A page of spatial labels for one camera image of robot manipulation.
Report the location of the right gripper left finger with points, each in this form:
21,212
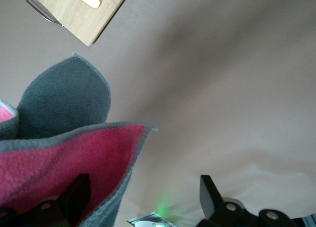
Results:
74,200

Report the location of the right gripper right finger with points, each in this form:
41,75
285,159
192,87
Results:
212,204

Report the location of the pink and grey cloth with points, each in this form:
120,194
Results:
74,150

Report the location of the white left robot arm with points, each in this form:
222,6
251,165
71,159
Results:
148,224

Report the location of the wooden cutting board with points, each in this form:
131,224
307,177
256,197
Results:
74,17

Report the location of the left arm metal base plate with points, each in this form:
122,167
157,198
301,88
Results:
143,217

